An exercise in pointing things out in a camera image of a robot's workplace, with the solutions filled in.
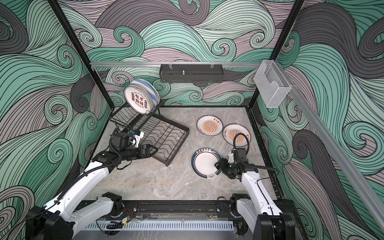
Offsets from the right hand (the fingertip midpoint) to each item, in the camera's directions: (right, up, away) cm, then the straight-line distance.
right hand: (219, 166), depth 84 cm
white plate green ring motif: (-37, +41, -2) cm, 55 cm away
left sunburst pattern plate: (-2, +23, +23) cm, 33 cm away
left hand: (-37, +11, -6) cm, 39 cm away
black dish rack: (-35, +17, +17) cm, 43 cm away
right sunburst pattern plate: (+13, +20, +20) cm, 31 cm away
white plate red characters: (-47, +39, +1) cm, 61 cm away
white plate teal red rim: (-9, +1, +3) cm, 10 cm away
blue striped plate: (-38, +46, -2) cm, 59 cm away
